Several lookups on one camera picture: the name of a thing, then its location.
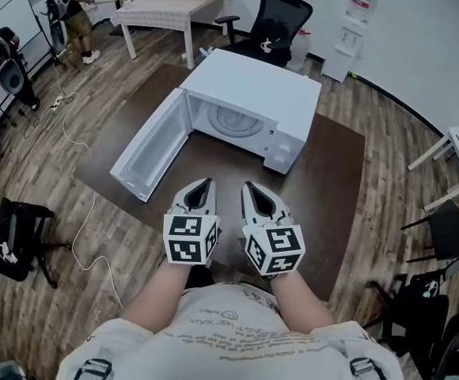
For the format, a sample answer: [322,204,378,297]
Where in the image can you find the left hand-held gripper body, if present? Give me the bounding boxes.
[162,203,221,268]

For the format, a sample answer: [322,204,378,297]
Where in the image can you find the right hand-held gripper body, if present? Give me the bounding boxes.
[241,214,307,279]

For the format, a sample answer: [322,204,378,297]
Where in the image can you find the white microwave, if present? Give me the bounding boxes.
[109,47,324,204]

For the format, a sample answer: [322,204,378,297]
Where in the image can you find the person's right forearm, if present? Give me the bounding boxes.
[268,272,336,329]

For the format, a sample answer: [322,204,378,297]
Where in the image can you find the person's left forearm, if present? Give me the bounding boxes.
[119,253,192,333]

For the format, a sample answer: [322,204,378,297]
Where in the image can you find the glass turntable plate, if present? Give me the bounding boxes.
[212,106,261,137]

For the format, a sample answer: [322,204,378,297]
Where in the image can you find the person's white printed shirt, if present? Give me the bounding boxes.
[57,279,405,380]

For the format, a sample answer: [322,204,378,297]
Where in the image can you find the clear water jug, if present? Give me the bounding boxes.
[291,32,314,74]

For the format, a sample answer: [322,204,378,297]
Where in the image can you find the black chair with bag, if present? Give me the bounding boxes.
[366,267,459,380]

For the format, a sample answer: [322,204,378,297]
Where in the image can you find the black chair with thin legs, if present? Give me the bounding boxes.
[400,199,459,264]

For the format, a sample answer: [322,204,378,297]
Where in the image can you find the black swivel chair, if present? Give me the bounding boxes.
[0,196,73,290]

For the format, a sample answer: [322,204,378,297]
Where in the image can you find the white water dispenser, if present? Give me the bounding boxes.
[321,0,380,84]

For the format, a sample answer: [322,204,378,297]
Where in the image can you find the black mesh office chair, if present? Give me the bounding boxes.
[214,0,314,69]

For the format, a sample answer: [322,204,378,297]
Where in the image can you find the white table with cloth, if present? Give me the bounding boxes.
[112,0,235,70]

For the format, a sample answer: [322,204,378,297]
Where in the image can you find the whiteboard on stand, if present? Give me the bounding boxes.
[0,0,47,115]

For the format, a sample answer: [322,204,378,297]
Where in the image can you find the white floor cable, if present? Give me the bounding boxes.
[70,190,126,310]

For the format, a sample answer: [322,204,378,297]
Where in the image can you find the black strap buckle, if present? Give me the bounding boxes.
[72,357,112,380]
[349,355,385,380]

